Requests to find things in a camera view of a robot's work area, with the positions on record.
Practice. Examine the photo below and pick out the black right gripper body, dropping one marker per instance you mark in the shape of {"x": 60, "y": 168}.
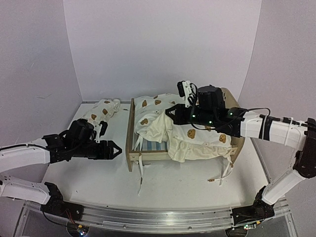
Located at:
{"x": 204, "y": 117}

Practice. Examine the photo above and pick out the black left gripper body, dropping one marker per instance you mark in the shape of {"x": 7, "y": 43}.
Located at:
{"x": 81, "y": 150}

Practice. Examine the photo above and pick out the wooden pet bed frame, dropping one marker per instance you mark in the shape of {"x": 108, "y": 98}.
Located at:
{"x": 141, "y": 156}

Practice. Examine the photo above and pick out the large bear print cushion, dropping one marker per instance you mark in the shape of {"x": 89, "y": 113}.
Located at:
{"x": 184, "y": 142}

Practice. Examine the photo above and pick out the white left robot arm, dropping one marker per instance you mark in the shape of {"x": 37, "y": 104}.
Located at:
{"x": 46, "y": 194}

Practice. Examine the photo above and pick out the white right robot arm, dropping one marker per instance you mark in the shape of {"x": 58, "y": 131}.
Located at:
{"x": 284, "y": 135}

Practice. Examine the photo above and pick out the blue striped bed mattress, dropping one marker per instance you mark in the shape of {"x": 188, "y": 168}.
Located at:
{"x": 151, "y": 146}

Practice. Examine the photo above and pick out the small bear print pillow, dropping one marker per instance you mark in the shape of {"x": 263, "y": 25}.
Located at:
{"x": 102, "y": 111}

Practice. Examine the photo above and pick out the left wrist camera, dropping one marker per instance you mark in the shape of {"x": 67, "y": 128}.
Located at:
{"x": 100, "y": 130}

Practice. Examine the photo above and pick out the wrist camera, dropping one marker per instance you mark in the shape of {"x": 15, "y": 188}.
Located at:
{"x": 100, "y": 130}
{"x": 187, "y": 91}

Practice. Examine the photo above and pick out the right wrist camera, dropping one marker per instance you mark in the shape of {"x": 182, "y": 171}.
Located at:
{"x": 187, "y": 91}

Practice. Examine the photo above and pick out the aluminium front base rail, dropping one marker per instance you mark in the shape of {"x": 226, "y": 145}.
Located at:
{"x": 170, "y": 222}

